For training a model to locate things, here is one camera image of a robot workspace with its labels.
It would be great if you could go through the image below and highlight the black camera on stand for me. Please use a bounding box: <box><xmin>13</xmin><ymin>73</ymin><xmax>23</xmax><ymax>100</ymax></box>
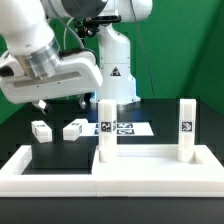
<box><xmin>74</xmin><ymin>15</ymin><xmax>122</xmax><ymax>38</ymax></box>

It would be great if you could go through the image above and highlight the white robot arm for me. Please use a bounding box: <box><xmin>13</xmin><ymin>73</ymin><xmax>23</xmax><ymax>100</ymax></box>
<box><xmin>0</xmin><ymin>0</ymin><xmax>153</xmax><ymax>111</ymax></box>

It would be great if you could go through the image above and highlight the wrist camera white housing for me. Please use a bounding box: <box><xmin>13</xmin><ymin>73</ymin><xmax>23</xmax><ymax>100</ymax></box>
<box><xmin>0</xmin><ymin>51</ymin><xmax>14</xmax><ymax>78</ymax></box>

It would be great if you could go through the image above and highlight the white grey cable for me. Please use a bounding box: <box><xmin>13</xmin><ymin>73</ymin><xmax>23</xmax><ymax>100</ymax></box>
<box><xmin>63</xmin><ymin>16</ymin><xmax>79</xmax><ymax>51</ymax></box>

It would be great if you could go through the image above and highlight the white U-shaped frame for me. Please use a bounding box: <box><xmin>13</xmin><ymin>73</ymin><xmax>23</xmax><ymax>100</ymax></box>
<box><xmin>0</xmin><ymin>144</ymin><xmax>224</xmax><ymax>198</ymax></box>

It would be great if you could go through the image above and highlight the marker tag sheet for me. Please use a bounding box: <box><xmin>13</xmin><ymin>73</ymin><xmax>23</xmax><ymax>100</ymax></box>
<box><xmin>81</xmin><ymin>121</ymin><xmax>155</xmax><ymax>137</ymax></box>

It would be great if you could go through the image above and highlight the white desk top tray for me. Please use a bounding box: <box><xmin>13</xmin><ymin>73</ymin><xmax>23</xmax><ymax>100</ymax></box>
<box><xmin>92</xmin><ymin>144</ymin><xmax>224</xmax><ymax>197</ymax></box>

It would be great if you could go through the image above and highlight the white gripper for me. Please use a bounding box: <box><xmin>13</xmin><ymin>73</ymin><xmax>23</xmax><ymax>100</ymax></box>
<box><xmin>0</xmin><ymin>52</ymin><xmax>103</xmax><ymax>115</ymax></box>

